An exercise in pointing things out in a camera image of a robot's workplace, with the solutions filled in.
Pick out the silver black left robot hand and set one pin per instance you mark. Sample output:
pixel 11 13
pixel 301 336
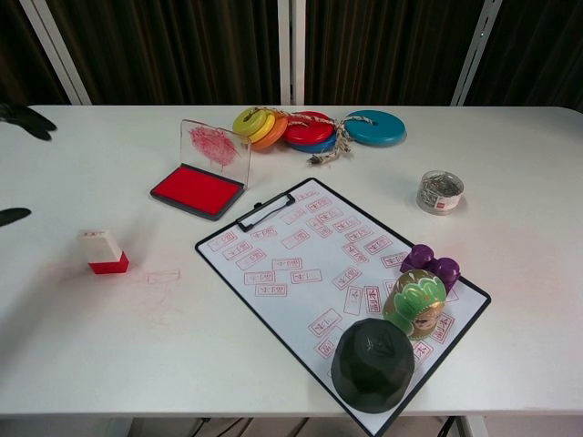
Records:
pixel 27 120

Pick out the white and red block stamp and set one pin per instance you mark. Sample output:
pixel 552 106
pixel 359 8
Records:
pixel 98 250

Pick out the dark brown curtain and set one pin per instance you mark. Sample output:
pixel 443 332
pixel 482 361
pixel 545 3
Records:
pixel 159 45

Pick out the red ink pad clear lid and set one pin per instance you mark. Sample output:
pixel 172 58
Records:
pixel 196 191

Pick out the lime green wooden disc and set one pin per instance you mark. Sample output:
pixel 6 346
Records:
pixel 248 122

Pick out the yellow wooden disc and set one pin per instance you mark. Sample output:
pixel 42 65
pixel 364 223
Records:
pixel 268 127

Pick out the orange wooden disc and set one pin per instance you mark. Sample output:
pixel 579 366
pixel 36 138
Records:
pixel 275 134

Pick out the red wooden disc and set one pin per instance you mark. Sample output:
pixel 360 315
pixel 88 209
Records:
pixel 309 129

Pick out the blue wooden disc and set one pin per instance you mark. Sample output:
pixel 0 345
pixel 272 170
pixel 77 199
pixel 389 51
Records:
pixel 316 145

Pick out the white paper with red stamps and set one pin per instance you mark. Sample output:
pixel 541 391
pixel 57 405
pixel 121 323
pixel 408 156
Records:
pixel 314 248

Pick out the teal wooden disc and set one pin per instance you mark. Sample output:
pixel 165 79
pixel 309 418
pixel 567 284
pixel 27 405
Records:
pixel 378 129

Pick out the clear box of paper clips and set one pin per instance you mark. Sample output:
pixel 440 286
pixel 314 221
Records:
pixel 439 193

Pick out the purple plastic toy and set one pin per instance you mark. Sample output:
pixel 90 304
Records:
pixel 423 258

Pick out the black faceted cup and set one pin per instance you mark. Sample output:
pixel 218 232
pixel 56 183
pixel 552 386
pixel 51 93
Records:
pixel 373 366

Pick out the green gold nesting doll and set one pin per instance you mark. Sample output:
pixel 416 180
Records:
pixel 412 300

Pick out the black rimmed clipboard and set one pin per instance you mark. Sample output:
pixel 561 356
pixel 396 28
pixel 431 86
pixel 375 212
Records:
pixel 471 293

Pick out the white table leg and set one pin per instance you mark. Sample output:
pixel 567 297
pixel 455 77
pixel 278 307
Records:
pixel 467 428

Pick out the white slanted frame post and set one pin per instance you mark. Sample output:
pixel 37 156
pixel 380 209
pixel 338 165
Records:
pixel 54 50

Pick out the white upright frame post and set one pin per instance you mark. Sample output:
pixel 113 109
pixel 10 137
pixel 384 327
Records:
pixel 284 45

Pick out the white slotted frame post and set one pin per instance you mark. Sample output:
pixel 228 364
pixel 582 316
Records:
pixel 478 45

